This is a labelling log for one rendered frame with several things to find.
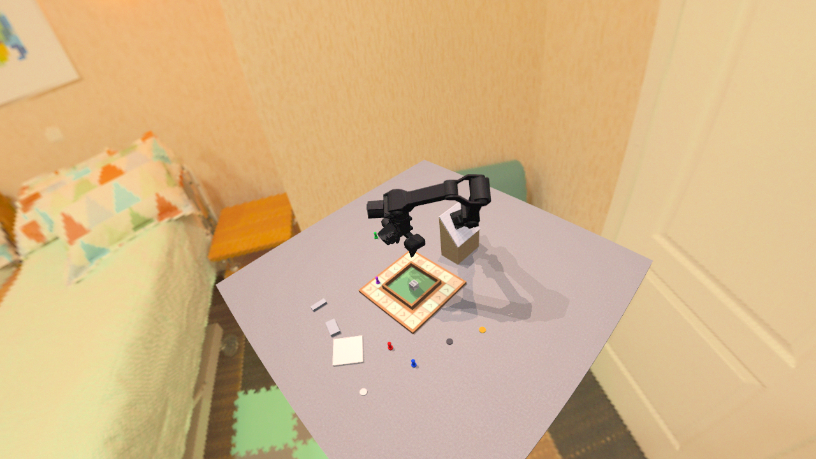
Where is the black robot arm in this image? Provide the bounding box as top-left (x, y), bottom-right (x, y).
top-left (367, 174), bottom-right (491, 245)

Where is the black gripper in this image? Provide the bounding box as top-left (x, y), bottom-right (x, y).
top-left (381, 215), bottom-right (425, 257)

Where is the cream square tile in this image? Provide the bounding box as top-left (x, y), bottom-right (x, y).
top-left (333, 335), bottom-right (363, 367)

